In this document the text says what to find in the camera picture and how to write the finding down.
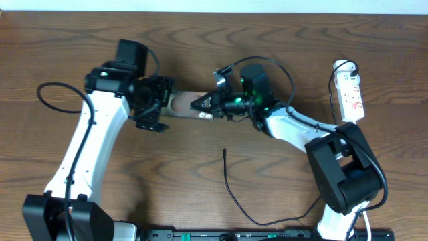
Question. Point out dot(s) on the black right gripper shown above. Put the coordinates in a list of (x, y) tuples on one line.
[(217, 106)]

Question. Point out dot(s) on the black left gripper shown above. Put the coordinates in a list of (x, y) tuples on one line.
[(152, 118)]

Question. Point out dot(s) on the Galaxy smartphone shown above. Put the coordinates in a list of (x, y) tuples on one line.
[(179, 106)]

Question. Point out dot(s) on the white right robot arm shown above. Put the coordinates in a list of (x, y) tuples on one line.
[(347, 173)]

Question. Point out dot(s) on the white power strip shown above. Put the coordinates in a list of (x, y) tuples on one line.
[(347, 83)]

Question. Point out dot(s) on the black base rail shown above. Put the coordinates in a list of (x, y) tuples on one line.
[(293, 233)]

